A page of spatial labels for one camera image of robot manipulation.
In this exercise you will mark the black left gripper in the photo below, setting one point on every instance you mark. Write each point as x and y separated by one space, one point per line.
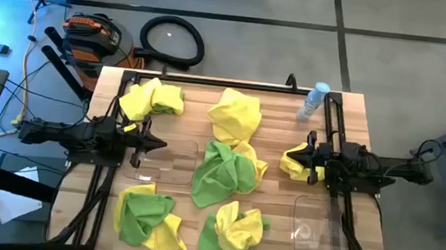
135 139

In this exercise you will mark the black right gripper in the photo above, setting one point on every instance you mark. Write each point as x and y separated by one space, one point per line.
322 159

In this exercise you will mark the green microfiber towel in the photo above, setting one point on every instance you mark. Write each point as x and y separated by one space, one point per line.
218 178
209 242
142 215
160 111

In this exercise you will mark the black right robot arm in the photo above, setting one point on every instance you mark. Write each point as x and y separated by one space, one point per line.
391 168

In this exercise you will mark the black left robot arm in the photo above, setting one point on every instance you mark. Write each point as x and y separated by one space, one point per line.
62 134

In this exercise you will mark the clear plastic basket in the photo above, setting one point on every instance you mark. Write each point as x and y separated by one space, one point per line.
178 166
317 249

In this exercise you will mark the white blue-capped spray bottle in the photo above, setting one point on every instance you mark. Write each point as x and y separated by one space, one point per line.
311 105

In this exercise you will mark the black vacuum wand tube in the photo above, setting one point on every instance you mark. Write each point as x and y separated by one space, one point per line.
64 70
57 39

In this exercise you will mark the orange black shop vacuum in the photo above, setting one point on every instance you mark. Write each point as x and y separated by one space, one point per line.
91 42

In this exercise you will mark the white paper sheet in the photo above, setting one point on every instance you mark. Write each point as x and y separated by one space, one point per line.
14 207

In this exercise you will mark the black metal beam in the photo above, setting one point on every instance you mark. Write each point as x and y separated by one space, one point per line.
4 180

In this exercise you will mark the black clamp mount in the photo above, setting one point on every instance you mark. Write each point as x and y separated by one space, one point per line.
291 82

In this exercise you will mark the black aluminium table frame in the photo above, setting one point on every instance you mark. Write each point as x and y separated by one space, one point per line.
210 82

